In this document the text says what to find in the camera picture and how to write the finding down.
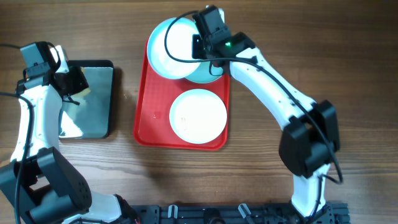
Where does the white stained plate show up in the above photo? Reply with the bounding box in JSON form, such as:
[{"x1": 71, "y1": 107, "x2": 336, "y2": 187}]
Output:
[{"x1": 169, "y1": 88, "x2": 228, "y2": 144}]

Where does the green and yellow sponge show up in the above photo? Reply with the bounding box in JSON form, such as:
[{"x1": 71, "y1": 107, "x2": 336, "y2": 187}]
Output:
[{"x1": 72, "y1": 88, "x2": 91, "y2": 98}]

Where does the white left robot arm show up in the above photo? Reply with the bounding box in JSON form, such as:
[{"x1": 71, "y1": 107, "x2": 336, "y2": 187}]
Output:
[{"x1": 1, "y1": 66, "x2": 134, "y2": 223}]

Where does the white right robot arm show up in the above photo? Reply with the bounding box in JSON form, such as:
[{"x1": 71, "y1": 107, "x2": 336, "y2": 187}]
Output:
[{"x1": 192, "y1": 32, "x2": 343, "y2": 222}]

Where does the black water tray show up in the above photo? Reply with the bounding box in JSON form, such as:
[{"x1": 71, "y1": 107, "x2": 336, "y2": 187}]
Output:
[{"x1": 59, "y1": 60, "x2": 114, "y2": 139}]

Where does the red plastic tray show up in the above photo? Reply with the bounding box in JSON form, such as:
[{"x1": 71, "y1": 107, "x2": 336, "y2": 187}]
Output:
[{"x1": 132, "y1": 53, "x2": 230, "y2": 151}]

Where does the light blue stained plate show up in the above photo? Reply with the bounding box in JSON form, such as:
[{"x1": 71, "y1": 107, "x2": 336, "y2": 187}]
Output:
[{"x1": 186, "y1": 62, "x2": 223, "y2": 84}]

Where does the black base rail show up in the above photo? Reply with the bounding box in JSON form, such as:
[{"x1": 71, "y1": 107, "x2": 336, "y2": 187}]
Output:
[{"x1": 132, "y1": 202, "x2": 351, "y2": 224}]

